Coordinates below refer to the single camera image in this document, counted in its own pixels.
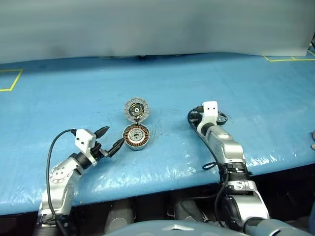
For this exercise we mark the person's bare hand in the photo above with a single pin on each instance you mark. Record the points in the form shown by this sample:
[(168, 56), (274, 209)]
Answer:
[(313, 146)]

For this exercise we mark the grey rounded shape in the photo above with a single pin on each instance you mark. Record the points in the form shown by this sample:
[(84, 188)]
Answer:
[(119, 214)]

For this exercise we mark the grey-blue rounded shape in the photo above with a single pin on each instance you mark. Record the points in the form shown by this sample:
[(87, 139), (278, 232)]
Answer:
[(152, 228)]

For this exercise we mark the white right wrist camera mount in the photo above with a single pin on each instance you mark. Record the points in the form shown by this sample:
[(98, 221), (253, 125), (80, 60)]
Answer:
[(210, 108)]

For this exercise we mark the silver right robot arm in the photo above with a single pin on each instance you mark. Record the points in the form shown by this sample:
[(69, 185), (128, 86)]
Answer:
[(226, 145)]

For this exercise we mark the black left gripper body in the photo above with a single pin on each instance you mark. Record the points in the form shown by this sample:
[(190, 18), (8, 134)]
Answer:
[(97, 152)]

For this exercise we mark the white foam backdrop sheet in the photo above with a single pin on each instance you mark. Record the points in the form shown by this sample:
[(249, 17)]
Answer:
[(157, 24)]

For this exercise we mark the blue plastic table cover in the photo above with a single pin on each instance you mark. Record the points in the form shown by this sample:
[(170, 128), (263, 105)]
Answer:
[(221, 86)]

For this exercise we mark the grey round motor housing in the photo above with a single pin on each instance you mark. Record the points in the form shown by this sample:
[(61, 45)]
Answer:
[(136, 145)]

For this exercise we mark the dark rounded shape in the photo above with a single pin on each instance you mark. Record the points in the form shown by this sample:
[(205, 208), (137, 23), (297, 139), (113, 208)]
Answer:
[(190, 209)]

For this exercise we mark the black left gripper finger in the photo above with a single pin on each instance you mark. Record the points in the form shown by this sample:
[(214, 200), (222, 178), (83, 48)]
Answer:
[(115, 148), (101, 132)]

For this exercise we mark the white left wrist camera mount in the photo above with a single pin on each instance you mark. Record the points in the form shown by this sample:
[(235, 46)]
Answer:
[(82, 138)]

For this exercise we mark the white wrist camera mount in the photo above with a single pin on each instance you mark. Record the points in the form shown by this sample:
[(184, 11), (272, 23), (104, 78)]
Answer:
[(82, 138), (210, 108)]

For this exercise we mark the silver round motor lid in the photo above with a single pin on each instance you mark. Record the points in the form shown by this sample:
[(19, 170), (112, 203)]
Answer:
[(145, 109)]

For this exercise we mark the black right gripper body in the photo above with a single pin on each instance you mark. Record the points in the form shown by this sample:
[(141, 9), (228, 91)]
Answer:
[(222, 122)]

